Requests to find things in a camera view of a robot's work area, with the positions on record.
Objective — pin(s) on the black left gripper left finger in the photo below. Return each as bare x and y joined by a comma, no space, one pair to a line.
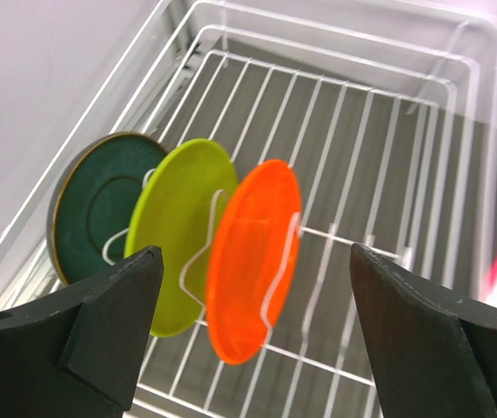
78,352

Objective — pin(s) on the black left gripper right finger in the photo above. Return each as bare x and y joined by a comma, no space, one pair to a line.
432,350

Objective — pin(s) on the orange plate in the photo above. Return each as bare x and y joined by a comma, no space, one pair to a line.
252,262

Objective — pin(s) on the dark green plate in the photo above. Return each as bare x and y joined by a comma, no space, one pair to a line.
94,199

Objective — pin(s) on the lime green plate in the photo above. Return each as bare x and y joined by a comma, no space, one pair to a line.
182,204

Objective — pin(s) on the white wire dish rack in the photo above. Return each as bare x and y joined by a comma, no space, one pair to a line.
386,110

